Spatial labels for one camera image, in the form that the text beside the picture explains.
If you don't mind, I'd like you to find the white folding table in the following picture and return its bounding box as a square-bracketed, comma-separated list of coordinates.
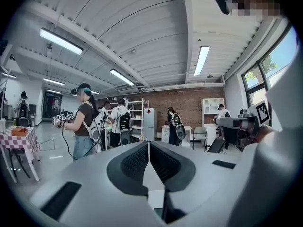
[0, 148, 40, 183]

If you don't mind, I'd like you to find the person's white shirt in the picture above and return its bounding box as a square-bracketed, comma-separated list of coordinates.
[226, 53, 303, 227]

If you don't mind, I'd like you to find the white shelf rack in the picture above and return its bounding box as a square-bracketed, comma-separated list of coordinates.
[127, 97, 150, 142]

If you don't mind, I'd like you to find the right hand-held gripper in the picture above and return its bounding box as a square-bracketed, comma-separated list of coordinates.
[214, 100, 272, 151]

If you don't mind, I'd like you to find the white desk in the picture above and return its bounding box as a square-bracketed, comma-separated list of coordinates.
[160, 125, 193, 148]

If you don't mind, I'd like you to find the green chair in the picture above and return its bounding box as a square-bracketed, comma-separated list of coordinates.
[192, 126, 209, 149]

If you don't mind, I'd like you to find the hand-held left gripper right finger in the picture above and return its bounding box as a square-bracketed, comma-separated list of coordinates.
[149, 140, 255, 227]

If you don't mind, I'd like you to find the person's head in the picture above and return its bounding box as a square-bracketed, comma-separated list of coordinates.
[228, 0, 285, 17]

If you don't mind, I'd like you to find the orange box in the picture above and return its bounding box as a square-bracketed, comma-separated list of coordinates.
[11, 126, 28, 137]

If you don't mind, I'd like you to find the grey refrigerator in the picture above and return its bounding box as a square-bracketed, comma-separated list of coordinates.
[142, 107, 158, 142]

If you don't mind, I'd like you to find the black framed window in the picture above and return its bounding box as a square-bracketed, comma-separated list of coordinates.
[241, 24, 299, 119]

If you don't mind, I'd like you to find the person's right hand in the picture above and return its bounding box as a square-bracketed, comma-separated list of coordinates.
[242, 124, 279, 149]

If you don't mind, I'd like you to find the red white checkered tablecloth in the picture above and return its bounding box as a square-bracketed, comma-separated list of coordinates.
[0, 126, 40, 162]

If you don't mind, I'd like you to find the white cabinet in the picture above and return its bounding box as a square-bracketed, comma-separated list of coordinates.
[201, 98, 225, 147]

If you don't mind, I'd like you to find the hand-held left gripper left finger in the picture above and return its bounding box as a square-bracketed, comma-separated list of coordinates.
[30, 140, 166, 227]

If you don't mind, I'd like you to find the dark doorway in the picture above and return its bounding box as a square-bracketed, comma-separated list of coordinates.
[42, 91, 63, 125]

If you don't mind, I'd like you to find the black office chair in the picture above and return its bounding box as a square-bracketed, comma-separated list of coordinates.
[204, 137, 228, 155]

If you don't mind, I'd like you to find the long ceiling light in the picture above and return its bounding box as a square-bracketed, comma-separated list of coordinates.
[39, 27, 84, 55]
[193, 45, 211, 77]
[109, 68, 135, 87]
[43, 77, 65, 87]

